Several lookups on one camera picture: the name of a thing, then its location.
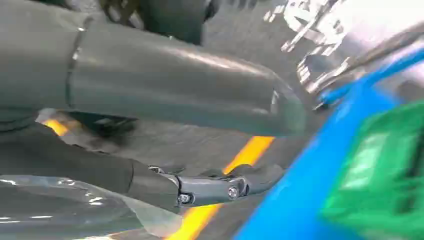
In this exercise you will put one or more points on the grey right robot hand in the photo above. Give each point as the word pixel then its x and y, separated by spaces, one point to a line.
pixel 172 86

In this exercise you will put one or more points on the dark bulky object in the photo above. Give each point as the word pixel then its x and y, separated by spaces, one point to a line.
pixel 175 18

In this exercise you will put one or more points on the yellow tape strip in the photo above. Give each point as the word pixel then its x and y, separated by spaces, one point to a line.
pixel 57 127
pixel 248 154

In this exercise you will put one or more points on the clear plastic film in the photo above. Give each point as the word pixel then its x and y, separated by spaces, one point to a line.
pixel 155 220

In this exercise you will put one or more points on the shiny stamped metal part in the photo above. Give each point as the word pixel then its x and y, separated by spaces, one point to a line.
pixel 374 16
pixel 328 74

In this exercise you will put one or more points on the green plastic box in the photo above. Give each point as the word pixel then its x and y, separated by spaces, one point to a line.
pixel 374 179

